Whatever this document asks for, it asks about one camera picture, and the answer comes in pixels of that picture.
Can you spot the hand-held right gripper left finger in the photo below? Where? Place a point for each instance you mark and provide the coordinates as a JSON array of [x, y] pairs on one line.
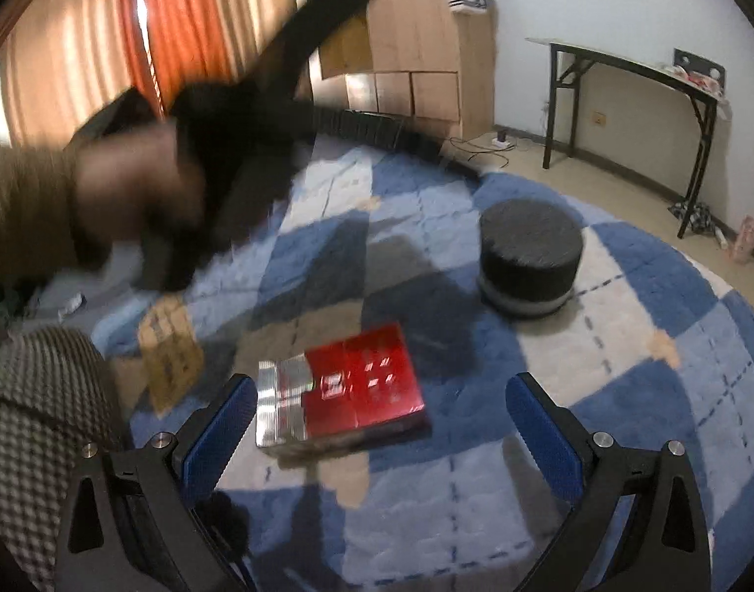
[[220, 438]]

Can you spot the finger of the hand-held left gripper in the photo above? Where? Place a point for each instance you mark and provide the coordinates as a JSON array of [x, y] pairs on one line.
[[327, 12]]

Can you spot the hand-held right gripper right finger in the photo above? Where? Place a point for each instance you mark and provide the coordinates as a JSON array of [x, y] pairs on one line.
[[546, 438]]

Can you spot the red and silver carton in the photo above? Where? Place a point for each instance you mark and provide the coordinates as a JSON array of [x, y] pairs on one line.
[[358, 388]]

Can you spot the large black grey sponge roll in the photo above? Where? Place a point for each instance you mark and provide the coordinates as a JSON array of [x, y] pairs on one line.
[[531, 246]]

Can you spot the person's left forearm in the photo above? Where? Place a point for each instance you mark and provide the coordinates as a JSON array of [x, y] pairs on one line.
[[25, 209]]

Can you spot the person's left hand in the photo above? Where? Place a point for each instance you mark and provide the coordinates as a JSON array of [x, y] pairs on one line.
[[136, 185]]

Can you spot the wooden wardrobe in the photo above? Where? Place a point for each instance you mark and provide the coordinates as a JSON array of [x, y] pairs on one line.
[[414, 24]]

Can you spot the blue white checkered rug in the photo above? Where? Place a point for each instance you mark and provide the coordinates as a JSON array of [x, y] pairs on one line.
[[475, 382]]

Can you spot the brown cardboard piece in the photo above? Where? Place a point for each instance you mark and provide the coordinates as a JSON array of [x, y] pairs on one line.
[[170, 357]]

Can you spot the orange curtain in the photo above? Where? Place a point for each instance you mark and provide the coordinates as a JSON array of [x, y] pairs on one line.
[[179, 18]]

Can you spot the black case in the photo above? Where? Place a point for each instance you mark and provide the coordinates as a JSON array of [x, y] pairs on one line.
[[383, 129]]

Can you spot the person's checkered trouser leg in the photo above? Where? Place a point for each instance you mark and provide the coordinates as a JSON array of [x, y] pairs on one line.
[[38, 431]]

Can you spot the beige curtain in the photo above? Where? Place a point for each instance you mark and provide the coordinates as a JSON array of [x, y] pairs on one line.
[[62, 43]]

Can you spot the white power strip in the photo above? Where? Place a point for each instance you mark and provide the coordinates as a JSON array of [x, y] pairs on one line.
[[503, 139]]

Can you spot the checkered clothes pile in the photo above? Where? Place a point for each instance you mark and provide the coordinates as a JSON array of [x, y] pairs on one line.
[[691, 217]]

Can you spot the pink bag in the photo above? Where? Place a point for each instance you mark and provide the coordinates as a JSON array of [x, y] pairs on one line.
[[745, 239]]

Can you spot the black folding table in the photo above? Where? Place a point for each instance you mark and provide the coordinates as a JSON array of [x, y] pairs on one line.
[[624, 68]]

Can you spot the black chair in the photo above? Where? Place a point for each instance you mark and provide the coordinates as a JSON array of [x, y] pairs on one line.
[[698, 61]]

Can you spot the red white packets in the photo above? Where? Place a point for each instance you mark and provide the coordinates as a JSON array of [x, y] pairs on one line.
[[698, 81]]

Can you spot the wall socket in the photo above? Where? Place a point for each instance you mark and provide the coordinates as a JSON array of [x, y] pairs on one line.
[[599, 118]]

